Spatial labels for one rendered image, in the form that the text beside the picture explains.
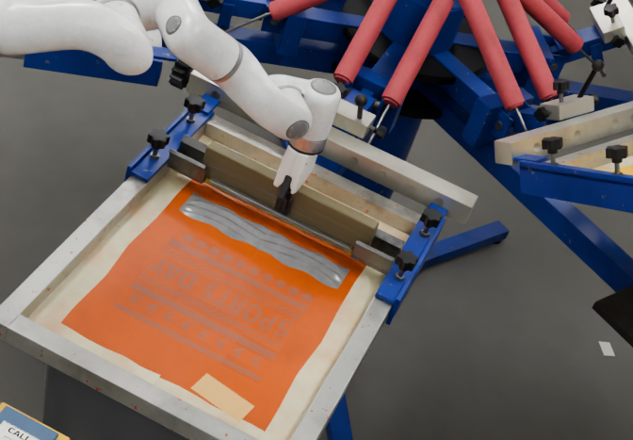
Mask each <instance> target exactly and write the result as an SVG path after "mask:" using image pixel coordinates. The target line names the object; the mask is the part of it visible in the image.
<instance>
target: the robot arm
mask: <svg viewBox="0 0 633 440"><path fill-rule="evenodd" d="M156 29H159V31H160V34H161V36H162V38H163V40H164V42H165V44H166V46H167V47H168V49H169V50H170V52H171V53H172V54H173V55H174V56H176V57H177V58H179V59H180V60H182V61H183V62H185V64H186V65H188V66H189V67H191V68H192V69H194V70H196V71H197V72H199V73H201V74H202V75H204V76H205V77H207V78H208V79H209V80H211V81H212V82H214V83H215V84H216V85H218V86H219V87H220V88H221V89H222V90H223V91H224V92H225V93H226V94H227V95H228V96H229V97H230V98H231V99H232V100H233V101H234V102H235V103H236V104H237V105H238V106H240V107H241V108H242V109H243V110H244V111H245V112H246V113H247V114H248V115H249V116H250V117H251V118H252V119H253V120H254V121H255V122H257V123H258V124H259V125H261V126H262V127H263V128H265V129H266V130H268V131H269V132H270V133H271V134H273V135H274V136H276V137H278V138H280V139H285V140H287V142H288V144H289V145H288V147H287V149H286V151H285V153H284V157H283V159H282V162H281V165H280V167H279V169H278V172H277V174H276V177H275V180H274V183H273V184H274V186H275V187H278V186H279V185H280V184H282V186H281V189H280V192H279V195H278V197H277V201H276V204H275V206H274V210H276V211H278V212H280V213H282V214H284V215H286V216H287V215H288V214H289V211H290V208H291V205H292V203H293V200H292V198H293V195H294V193H296V192H297V191H298V189H299V188H300V187H301V185H302V184H303V183H304V182H305V180H306V179H307V178H308V176H309V175H310V173H311V171H312V169H313V167H314V165H315V163H316V160H317V155H318V154H320V153H322V152H323V150H324V147H325V144H326V141H327V138H328V136H329V133H330V131H331V128H332V125H333V120H334V117H335V114H336V111H337V108H338V106H339V103H340V99H341V93H340V90H339V88H338V87H337V86H336V85H335V84H334V83H332V82H331V81H328V80H326V79H321V78H315V79H311V80H307V79H302V78H297V77H294V76H289V75H284V74H273V75H267V73H266V72H265V70H264V69H263V67H262V66H261V64H260V63H259V62H258V60H257V59H256V57H255V56H254V55H253V54H252V52H251V51H250V50H249V49H248V48H247V47H245V46H244V45H243V44H241V43H240V42H238V41H237V40H235V39H234V38H232V37H231V36H230V35H228V34H227V33H225V32H224V31H223V30H221V29H220V28H219V27H217V26H216V25H215V24H213V23H212V22H210V21H209V20H208V19H207V17H206V16H205V14H204V12H203V9H202V7H201V5H200V3H199V1H198V0H96V1H93V0H0V54H3V55H6V56H18V55H27V54H36V53H44V52H53V51H60V50H82V51H86V52H90V53H92V54H94V55H95V56H97V57H100V58H101V59H102V60H104V61H105V63H106V64H107V65H108V66H109V67H110V68H111V69H112V70H114V71H115V72H117V73H121V74H125V75H138V74H141V73H145V72H146V71H147V70H148V69H149V68H150V67H151V65H152V63H153V58H154V52H153V47H152V45H151V42H150V39H149V37H148V35H147V33H146V31H150V30H156ZM287 191H290V195H289V194H287Z"/></svg>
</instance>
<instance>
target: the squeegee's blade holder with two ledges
mask: <svg viewBox="0 0 633 440"><path fill-rule="evenodd" d="M209 184H210V185H212V186H214V187H217V188H219V189H221V190H223V191H225V192H227V193H229V194H231V195H233V196H235V197H237V198H238V199H240V200H242V201H244V202H246V203H248V204H251V205H254V206H256V207H258V208H260V209H262V210H264V211H266V212H268V213H269V214H271V215H273V216H275V217H277V218H279V219H281V220H284V221H286V222H288V223H290V224H292V225H294V226H296V227H298V228H300V229H301V230H303V231H305V232H307V233H309V234H311V235H313V236H316V237H318V238H320V239H323V240H325V241H327V242H329V243H331V244H333V245H334V246H336V247H338V248H340V249H342V250H344V251H346V252H348V253H349V252H350V250H351V248H352V246H351V245H349V244H348V243H346V242H344V241H342V240H340V239H338V238H336V237H334V236H331V235H329V234H327V233H325V232H323V231H321V230H319V229H317V228H316V227H314V226H312V225H310V224H308V223H306V222H304V221H301V220H298V219H296V218H294V217H292V216H290V215H287V216H286V215H284V214H282V213H280V212H278V211H276V210H274V207H273V206H271V205H269V204H266V203H264V202H262V201H260V200H258V199H256V198H254V197H252V196H251V195H249V194H247V193H244V192H242V191H240V190H238V189H236V188H234V187H231V186H229V185H227V184H225V183H223V182H221V181H220V180H218V179H216V178H214V177H212V179H211V180H210V182H209Z"/></svg>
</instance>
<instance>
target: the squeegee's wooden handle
mask: <svg viewBox="0 0 633 440"><path fill-rule="evenodd" d="M203 164H204V165H205V166H206V167H207V171H206V175H205V177H206V178H208V179H210V180H211V179H212V177H214V178H216V179H218V180H220V181H221V182H223V183H225V184H227V185H229V186H231V187H234V188H236V189H238V190H240V191H242V192H244V193H247V194H249V195H251V196H252V197H254V198H256V199H258V200H260V201H262V202H264V203H266V204H269V205H271V206H273V207H274V206H275V204H276V201H277V197H278V195H279V192H280V189H281V186H282V184H280V185H279V186H278V187H275V186H274V184H273V183H274V180H275V177H276V174H277V172H276V171H273V170H271V169H269V168H267V167H265V166H263V165H261V164H259V163H257V162H255V161H253V160H251V159H249V158H247V157H246V156H244V155H241V154H238V153H236V152H234V151H232V150H230V149H228V148H226V147H224V146H222V145H220V144H218V143H216V142H215V141H212V142H211V143H210V144H209V145H208V146H207V147H206V150H205V153H204V157H203ZM292 200H293V203H292V205H291V208H290V211H289V214H288V215H290V216H292V217H294V218H296V219H298V220H301V221H304V222H306V223H308V224H310V225H312V226H314V227H316V228H317V229H319V230H321V231H323V232H325V233H327V234H329V235H331V236H334V237H336V238H338V239H340V240H342V241H344V242H346V243H348V244H349V245H351V246H352V248H351V249H352V250H353V249H354V247H355V243H356V241H357V240H359V241H361V242H363V243H364V244H366V245H368V246H370V245H371V242H372V240H373V237H374V235H375V233H376V231H377V228H378V226H379V222H378V221H376V220H373V219H371V218H370V217H368V216H366V215H364V214H362V213H360V212H358V211H356V210H354V209H352V208H350V207H348V206H346V205H343V204H341V203H339V202H337V201H335V200H333V199H331V198H329V197H327V196H325V195H323V194H321V193H319V192H317V191H315V190H313V189H311V188H308V187H306V186H304V185H301V187H300V188H299V189H298V191H297V192H296V193H294V195H293V198H292Z"/></svg>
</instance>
